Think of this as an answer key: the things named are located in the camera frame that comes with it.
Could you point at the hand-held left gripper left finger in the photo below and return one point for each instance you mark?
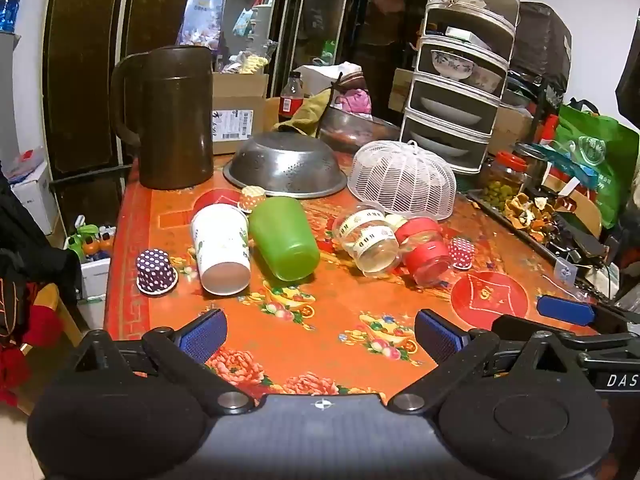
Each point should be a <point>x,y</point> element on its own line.
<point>202,336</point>

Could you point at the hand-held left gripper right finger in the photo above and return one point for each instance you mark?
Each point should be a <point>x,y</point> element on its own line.
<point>440,340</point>

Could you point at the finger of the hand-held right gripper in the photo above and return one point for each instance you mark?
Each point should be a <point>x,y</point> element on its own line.
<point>565,310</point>
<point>520,324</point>

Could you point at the purple polka dot paper cup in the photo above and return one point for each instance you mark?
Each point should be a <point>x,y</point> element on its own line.
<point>156,271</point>

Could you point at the red polka dot paper cup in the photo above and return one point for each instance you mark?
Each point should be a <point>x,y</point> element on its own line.
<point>461,254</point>

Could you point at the clear cup with red bands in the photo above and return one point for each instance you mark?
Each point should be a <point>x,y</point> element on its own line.
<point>425,252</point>

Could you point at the white printed paper cup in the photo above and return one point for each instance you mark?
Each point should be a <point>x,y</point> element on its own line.
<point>218,240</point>

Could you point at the green plastic cup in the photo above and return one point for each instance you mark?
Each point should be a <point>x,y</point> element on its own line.
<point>281,235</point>

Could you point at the orange polka dot paper cup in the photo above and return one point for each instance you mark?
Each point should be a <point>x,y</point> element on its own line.
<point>251,199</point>

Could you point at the black tray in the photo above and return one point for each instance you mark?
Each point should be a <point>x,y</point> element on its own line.
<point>575,247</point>

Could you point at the dried orange peels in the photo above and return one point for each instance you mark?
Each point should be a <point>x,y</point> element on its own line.
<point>530,215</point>

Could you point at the clear glass jar white label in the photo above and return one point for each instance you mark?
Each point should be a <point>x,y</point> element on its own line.
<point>357,225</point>
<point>377,252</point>

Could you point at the orange floral tablecloth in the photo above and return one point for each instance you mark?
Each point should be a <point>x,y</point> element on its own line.
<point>330,305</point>

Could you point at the glass jar with red lid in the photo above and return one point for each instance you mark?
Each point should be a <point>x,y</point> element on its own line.
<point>502,185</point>

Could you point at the wooden chair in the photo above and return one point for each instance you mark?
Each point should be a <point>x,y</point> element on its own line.
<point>62,317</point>

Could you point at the green and orange toy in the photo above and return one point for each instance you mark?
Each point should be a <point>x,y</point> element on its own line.
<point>87,242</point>

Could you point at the dark glass jar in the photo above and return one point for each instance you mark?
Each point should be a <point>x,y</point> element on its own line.
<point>532,162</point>

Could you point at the green shopping bag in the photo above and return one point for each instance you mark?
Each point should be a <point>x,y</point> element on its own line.
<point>600,160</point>

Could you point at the white mesh food cover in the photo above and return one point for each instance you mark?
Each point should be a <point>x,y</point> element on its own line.
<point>400,180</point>

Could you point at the red cloth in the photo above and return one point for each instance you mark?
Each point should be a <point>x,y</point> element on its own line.
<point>30,330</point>

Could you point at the black jacket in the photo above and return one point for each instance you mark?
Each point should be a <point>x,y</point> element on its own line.
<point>30,260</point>

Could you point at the brown cardboard box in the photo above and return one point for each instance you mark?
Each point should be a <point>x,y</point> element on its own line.
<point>510,127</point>

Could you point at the white tiered dish rack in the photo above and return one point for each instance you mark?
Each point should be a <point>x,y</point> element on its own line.
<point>500,127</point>

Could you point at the metal colander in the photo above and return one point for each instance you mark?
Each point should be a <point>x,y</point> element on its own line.
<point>285,160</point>

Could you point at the white plate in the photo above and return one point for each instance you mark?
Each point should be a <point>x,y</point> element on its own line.
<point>440,144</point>
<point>450,110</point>

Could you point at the white cardboard box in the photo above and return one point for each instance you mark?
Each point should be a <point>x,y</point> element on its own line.
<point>35,200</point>

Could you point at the brown plastic pitcher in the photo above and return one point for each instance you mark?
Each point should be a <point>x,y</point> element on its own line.
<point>175,120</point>

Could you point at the metal basin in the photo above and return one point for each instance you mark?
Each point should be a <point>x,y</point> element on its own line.
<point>357,130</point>

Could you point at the cardboard box with labels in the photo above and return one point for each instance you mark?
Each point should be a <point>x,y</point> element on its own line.
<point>235,105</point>

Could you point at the white ceramic bowl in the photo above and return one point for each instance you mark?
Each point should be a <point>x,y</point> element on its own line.
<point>487,80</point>

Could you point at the yellow-green cloth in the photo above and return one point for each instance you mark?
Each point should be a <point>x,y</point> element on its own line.
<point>307,112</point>

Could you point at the pink cloth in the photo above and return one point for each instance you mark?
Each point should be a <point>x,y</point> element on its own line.
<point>356,101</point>

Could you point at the cola bottle red label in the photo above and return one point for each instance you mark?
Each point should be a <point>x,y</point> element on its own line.
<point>291,97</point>

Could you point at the floral ceramic bowl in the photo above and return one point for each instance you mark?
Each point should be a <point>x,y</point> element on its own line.
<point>452,64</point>

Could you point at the black bag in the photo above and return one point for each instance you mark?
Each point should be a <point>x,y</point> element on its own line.
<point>542,40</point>

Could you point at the dark wooden cabinet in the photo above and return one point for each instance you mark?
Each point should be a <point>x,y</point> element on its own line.
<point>85,60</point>

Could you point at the hanging snack bag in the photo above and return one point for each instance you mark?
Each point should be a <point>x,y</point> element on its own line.
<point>202,15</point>

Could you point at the blue plastic bottle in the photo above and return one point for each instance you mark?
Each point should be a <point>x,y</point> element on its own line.
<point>9,7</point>

